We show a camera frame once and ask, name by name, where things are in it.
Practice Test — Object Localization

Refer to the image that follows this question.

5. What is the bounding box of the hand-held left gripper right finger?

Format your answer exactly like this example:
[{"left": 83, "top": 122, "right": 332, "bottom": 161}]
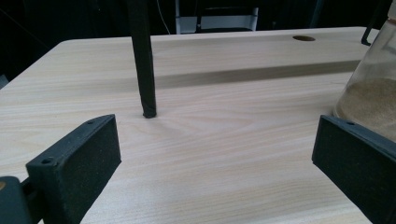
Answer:
[{"left": 311, "top": 114, "right": 396, "bottom": 224}]

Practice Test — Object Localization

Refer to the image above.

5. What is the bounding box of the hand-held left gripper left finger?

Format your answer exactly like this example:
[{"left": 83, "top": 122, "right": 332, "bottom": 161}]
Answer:
[{"left": 25, "top": 114, "right": 122, "bottom": 224}]

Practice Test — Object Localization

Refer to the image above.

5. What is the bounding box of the glass jar with tan powder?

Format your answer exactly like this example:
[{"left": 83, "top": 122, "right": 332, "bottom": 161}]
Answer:
[{"left": 332, "top": 17, "right": 396, "bottom": 143}]

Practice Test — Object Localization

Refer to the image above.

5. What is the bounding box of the black folding chair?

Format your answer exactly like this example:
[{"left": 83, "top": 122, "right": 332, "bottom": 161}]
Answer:
[{"left": 195, "top": 6, "right": 257, "bottom": 34}]

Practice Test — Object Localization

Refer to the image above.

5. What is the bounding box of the white cable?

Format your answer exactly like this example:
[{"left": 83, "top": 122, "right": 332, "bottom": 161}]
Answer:
[{"left": 156, "top": 0, "right": 172, "bottom": 35}]

